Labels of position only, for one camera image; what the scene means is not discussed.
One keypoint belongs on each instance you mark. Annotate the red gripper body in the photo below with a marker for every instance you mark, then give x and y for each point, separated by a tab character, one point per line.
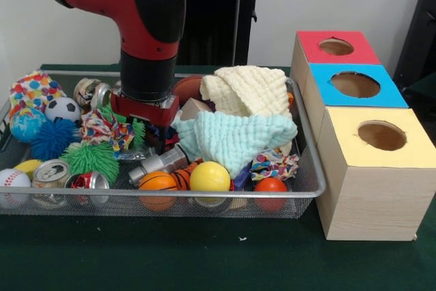
150	112

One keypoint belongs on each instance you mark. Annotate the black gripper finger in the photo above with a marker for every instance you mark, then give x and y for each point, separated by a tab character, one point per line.
161	141

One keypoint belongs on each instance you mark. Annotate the crushed clear plastic bottle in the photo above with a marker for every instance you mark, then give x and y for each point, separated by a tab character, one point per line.
131	155

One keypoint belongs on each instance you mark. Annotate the mint green waffle cloth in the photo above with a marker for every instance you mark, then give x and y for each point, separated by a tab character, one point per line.
231	137

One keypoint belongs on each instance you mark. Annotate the cream waffle cloth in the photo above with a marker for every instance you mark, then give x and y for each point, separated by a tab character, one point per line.
252	88

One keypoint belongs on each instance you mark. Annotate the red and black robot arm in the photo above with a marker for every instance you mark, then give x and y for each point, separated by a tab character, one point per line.
136	15

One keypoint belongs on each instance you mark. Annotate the wooden box with three holes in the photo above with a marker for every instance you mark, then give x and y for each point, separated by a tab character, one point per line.
374	202

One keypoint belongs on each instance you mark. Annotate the small orange basketball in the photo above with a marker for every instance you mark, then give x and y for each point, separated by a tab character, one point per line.
157	182

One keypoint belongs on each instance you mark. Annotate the smooth yellow ball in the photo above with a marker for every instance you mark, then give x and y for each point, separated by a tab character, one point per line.
210	176

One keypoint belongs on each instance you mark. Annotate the green spiky toy with eyes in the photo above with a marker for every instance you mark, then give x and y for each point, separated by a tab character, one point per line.
90	161

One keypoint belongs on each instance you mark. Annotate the black and white soccer ball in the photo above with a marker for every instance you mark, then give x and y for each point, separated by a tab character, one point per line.
63	108

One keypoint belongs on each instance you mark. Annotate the silver drink can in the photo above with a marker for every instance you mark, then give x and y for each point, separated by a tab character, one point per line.
50	171

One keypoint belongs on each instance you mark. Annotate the red-orange ball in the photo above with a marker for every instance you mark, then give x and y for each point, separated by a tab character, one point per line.
270	185

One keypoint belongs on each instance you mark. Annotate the globe print ball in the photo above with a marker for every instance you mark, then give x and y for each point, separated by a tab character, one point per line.
27	124

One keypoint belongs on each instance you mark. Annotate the white baseball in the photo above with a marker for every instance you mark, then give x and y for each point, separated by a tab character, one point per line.
13	180

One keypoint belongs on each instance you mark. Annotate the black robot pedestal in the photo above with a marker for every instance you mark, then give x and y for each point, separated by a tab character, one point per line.
218	15

